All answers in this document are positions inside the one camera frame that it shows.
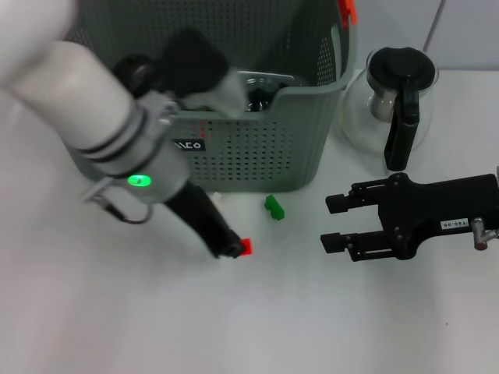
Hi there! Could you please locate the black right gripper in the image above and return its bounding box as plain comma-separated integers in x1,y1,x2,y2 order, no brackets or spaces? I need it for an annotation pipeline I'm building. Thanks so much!
320,172,499,263

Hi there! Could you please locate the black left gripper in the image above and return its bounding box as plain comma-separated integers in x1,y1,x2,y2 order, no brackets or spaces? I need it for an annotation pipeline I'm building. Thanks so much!
162,181,244,260

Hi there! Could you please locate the glass teacup black holder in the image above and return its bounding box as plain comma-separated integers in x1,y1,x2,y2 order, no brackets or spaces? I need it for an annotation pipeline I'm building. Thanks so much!
244,77,290,114

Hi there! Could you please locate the gray perforated storage bin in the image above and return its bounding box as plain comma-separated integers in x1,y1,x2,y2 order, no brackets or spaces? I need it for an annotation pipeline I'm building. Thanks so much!
65,0,359,195

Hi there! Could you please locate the green toy brick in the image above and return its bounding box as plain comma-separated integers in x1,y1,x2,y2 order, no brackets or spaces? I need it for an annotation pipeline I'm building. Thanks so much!
264,194,285,221

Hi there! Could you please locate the black ceramic teapot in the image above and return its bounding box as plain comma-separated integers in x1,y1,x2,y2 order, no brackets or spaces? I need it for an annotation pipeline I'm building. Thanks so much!
112,53,167,99

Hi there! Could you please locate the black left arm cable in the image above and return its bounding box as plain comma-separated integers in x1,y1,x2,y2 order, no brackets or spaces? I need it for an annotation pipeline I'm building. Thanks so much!
99,196,154,226

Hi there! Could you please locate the metal left arm cable plug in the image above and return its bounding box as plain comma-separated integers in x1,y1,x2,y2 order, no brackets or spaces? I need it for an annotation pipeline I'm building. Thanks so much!
81,179,115,203

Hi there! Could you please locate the metal arm cable plug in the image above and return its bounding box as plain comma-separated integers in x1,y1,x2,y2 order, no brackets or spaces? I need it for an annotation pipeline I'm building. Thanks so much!
471,217,499,252
81,179,115,203

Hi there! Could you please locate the metal right arm cable plug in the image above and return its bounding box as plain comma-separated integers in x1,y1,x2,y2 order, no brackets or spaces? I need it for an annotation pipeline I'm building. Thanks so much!
471,217,499,252

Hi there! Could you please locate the glass kettle with black handle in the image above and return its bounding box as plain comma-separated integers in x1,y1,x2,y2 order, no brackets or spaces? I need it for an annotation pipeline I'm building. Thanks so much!
338,46,440,172

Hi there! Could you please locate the orange bin handle clip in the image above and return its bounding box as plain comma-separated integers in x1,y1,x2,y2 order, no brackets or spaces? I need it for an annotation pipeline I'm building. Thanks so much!
337,0,359,29

